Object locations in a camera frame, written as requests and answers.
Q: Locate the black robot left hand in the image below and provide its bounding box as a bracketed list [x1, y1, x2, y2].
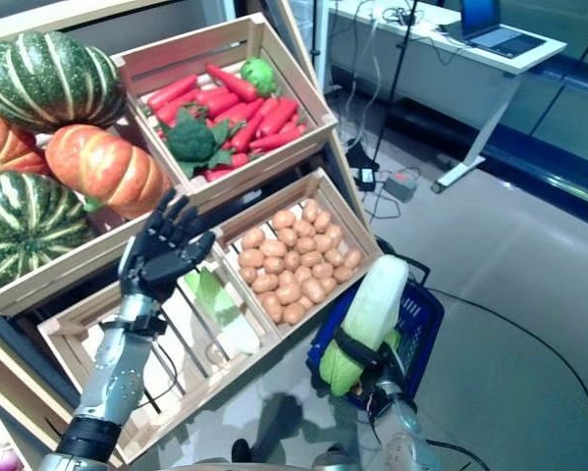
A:
[118, 188, 218, 306]

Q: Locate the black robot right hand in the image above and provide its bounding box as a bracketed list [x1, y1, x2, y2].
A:
[332, 326, 405, 394]

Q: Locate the pale green napa cabbage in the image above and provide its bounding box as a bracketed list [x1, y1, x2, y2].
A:
[320, 254, 411, 398]
[183, 267, 261, 355]

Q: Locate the blue plastic shopping basket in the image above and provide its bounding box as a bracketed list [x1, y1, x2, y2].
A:
[305, 235, 446, 409]

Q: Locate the wooden potato crate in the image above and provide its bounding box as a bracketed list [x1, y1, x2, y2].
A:
[213, 166, 387, 344]

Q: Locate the wooden pumpkin crate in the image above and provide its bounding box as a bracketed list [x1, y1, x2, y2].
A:
[0, 24, 216, 318]

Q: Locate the silver robot right leg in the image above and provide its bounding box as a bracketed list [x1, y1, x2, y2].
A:
[311, 444, 361, 471]

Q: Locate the orange ribbed pumpkin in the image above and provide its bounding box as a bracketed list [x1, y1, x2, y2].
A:
[0, 100, 53, 178]
[44, 124, 173, 221]

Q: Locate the dark green toy broccoli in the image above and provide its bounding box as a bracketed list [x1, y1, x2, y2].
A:
[160, 107, 235, 179]

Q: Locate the green striped pumpkin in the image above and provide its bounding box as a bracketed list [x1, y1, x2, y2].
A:
[0, 30, 128, 134]
[0, 170, 92, 290]

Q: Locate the wooden cabbage crate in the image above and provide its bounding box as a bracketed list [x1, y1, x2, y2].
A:
[36, 230, 280, 465]

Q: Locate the wooden carrot crate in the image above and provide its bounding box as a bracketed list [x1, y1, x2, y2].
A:
[110, 13, 340, 210]

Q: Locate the gray box red button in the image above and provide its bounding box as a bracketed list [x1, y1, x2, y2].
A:
[384, 170, 421, 201]

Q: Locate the black power adapter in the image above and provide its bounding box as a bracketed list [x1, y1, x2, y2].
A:
[354, 166, 379, 191]

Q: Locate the wooden display rack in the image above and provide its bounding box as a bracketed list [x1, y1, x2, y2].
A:
[0, 0, 371, 471]

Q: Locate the light green toy lettuce head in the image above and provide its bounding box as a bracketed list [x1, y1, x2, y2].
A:
[239, 57, 279, 98]

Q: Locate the thin black pole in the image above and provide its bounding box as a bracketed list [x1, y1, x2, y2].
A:
[308, 0, 324, 63]

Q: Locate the white desk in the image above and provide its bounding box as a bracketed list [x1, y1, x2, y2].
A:
[326, 0, 568, 195]

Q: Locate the black tripod stand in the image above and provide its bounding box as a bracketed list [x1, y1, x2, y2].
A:
[369, 0, 422, 166]

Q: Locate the open laptop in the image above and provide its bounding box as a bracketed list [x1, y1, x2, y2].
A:
[444, 0, 553, 59]

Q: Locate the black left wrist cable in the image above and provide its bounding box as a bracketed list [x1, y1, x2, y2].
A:
[135, 338, 186, 411]

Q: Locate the black floor cable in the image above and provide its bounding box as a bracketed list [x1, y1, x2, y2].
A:
[418, 287, 588, 471]

